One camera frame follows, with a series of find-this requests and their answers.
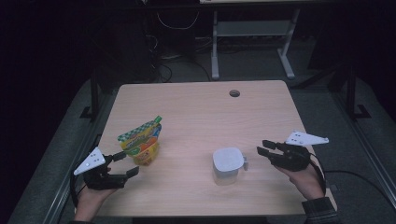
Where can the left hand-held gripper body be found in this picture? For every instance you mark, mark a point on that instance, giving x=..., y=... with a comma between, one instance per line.
x=102, y=182

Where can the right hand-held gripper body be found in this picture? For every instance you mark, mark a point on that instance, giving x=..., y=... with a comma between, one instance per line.
x=292, y=158

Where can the yellow snack pouch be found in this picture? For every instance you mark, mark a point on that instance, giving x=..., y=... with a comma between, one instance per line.
x=141, y=141

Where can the white lidded container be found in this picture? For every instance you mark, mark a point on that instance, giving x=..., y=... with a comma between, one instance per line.
x=227, y=161

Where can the person's left hand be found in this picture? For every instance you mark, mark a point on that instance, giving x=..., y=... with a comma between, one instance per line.
x=88, y=203

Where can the person's right hand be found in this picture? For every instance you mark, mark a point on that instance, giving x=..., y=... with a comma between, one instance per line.
x=308, y=183

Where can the black metal stand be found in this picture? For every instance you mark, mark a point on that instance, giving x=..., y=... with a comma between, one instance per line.
x=351, y=93
x=94, y=96

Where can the grey metal floor rail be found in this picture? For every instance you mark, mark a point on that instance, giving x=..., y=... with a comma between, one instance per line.
x=372, y=155
x=62, y=193

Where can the white metal desk frame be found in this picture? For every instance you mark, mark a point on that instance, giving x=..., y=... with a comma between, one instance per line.
x=249, y=28

